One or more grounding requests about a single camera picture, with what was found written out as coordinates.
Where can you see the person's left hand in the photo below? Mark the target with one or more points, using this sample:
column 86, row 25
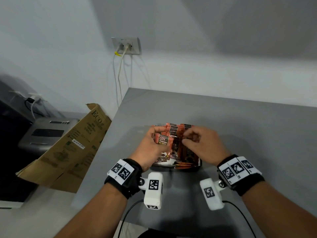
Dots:
column 146, row 151

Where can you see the person's right hand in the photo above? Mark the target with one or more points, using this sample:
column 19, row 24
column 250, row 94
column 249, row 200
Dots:
column 208, row 146

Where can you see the person's right fingers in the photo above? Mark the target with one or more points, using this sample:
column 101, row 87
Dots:
column 192, row 133

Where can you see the person's left fingers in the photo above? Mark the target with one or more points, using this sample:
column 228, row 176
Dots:
column 158, row 130

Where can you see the bunch of red coffee sachets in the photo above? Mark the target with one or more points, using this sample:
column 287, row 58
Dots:
column 174, row 128

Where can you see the red coffee bag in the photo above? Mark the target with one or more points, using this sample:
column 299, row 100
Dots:
column 173, row 151

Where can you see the person's left forearm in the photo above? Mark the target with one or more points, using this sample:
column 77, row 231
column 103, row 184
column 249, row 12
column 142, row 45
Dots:
column 99, row 215

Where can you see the person's right forearm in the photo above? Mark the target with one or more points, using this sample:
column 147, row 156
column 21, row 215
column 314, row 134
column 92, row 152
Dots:
column 279, row 213

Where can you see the black left wristband with markers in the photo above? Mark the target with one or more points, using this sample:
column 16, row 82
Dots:
column 128, row 175

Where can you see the black wristband with markers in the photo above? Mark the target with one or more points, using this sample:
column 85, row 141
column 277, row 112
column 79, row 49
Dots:
column 239, row 174
column 128, row 175

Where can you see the black right wristband with markers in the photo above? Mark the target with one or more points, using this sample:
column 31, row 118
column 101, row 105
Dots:
column 239, row 174

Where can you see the brown cardboard box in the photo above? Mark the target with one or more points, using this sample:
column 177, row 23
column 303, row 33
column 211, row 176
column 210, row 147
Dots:
column 71, row 156

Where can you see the silver grey appliance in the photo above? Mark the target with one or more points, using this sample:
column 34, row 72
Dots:
column 47, row 136

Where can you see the white power strip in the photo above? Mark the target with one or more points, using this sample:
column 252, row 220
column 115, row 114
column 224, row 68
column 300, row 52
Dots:
column 32, row 96

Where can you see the black appliance with white edge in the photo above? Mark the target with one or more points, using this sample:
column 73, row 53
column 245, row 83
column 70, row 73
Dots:
column 12, row 151

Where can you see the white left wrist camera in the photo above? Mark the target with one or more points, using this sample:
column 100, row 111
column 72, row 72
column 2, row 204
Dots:
column 154, row 193

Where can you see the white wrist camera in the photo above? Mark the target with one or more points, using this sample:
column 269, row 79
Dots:
column 211, row 195
column 154, row 193

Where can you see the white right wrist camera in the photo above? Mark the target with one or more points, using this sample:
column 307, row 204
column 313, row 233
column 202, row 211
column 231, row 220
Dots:
column 211, row 195

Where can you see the white wall outlet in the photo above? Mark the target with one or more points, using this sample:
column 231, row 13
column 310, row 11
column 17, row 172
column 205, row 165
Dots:
column 126, row 45

